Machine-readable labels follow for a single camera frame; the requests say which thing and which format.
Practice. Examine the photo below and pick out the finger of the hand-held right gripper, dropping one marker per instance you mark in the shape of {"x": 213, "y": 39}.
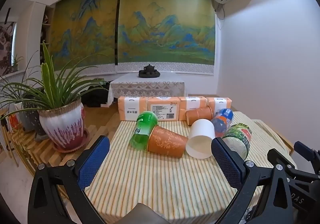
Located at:
{"x": 278, "y": 157}
{"x": 308, "y": 155}

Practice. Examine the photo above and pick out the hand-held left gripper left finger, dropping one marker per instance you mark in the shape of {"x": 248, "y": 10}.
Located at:
{"x": 91, "y": 164}

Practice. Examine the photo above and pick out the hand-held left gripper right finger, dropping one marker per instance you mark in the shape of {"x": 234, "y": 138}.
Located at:
{"x": 228, "y": 165}

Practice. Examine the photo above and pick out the orange patterned paper cup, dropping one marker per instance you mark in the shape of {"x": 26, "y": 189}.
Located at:
{"x": 167, "y": 141}

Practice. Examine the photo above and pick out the white paper cup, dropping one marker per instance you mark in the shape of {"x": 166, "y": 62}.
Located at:
{"x": 201, "y": 138}

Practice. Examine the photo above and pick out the plain orange paper cup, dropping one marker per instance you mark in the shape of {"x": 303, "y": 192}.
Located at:
{"x": 198, "y": 115}

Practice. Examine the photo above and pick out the red pot saucer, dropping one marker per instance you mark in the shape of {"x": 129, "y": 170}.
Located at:
{"x": 75, "y": 145}

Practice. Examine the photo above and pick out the green label plastic bottle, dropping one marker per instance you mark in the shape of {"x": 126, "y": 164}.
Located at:
{"x": 237, "y": 138}

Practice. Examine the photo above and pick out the blue orange plastic bottle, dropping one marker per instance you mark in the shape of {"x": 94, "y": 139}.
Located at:
{"x": 222, "y": 122}

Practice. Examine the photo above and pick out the plant in white red pot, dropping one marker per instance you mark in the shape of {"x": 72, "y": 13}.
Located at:
{"x": 61, "y": 118}

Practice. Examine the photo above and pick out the orange tissue pack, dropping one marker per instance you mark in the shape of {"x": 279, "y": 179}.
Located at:
{"x": 163, "y": 108}
{"x": 220, "y": 103}
{"x": 192, "y": 103}
{"x": 132, "y": 108}

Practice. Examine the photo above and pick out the wooden slatted bench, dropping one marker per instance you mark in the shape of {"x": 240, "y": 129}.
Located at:
{"x": 27, "y": 148}

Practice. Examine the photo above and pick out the black bag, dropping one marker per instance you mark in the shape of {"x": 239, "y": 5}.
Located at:
{"x": 96, "y": 95}

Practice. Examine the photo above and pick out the striped tablecloth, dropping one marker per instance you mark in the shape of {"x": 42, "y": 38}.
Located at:
{"x": 160, "y": 179}

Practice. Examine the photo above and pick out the plant in grey pot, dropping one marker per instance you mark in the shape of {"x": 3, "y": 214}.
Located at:
{"x": 27, "y": 111}

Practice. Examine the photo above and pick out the table with lace cloth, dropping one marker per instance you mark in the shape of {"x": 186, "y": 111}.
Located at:
{"x": 147, "y": 87}

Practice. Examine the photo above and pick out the black tea set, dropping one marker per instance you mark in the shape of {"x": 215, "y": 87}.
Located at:
{"x": 149, "y": 71}

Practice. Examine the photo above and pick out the small potted plant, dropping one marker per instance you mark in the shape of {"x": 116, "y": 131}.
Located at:
{"x": 16, "y": 62}

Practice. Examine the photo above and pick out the air conditioner pipe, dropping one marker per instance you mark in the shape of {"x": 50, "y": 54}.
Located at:
{"x": 219, "y": 9}

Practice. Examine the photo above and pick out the narrow landscape wall painting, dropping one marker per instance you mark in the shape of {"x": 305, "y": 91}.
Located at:
{"x": 85, "y": 31}

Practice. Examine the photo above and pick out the wooden wall shelf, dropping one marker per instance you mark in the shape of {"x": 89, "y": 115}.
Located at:
{"x": 46, "y": 36}

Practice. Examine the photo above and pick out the red branch wall scroll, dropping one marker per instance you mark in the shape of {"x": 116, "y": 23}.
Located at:
{"x": 5, "y": 48}

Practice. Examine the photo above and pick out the wide landscape wall painting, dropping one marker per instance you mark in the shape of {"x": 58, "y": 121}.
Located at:
{"x": 166, "y": 26}

